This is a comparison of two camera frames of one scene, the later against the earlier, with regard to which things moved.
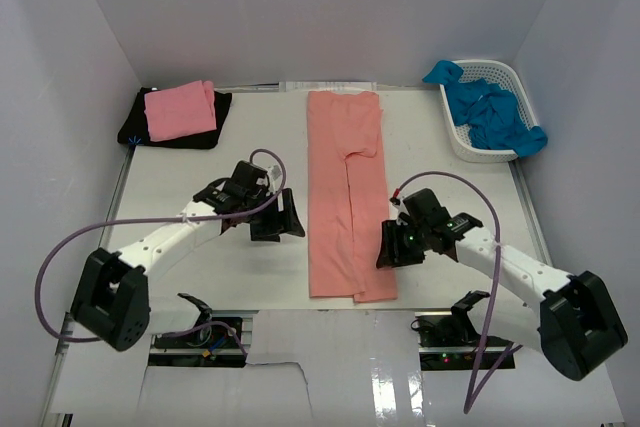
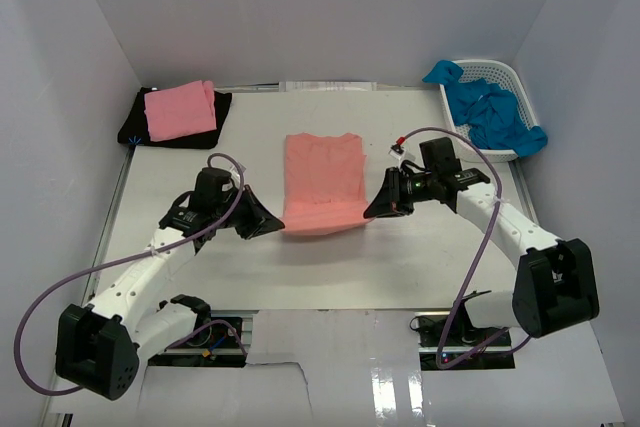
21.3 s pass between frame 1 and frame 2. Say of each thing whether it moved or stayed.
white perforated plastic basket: stayed
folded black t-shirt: stayed
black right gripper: moved
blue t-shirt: stayed
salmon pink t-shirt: moved
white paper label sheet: stayed
